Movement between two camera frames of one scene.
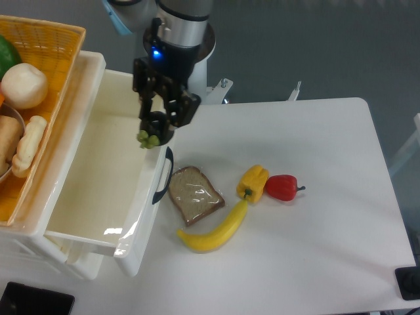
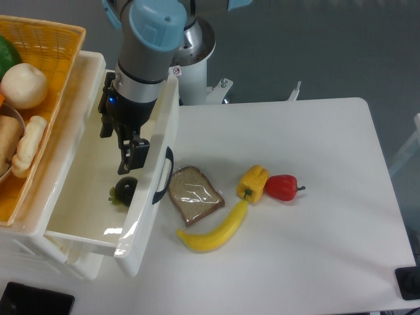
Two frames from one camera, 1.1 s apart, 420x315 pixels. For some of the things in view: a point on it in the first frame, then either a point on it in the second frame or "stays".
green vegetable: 9,57 stays
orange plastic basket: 54,48 stays
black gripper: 172,60 -> 127,115
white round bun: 23,85 stays
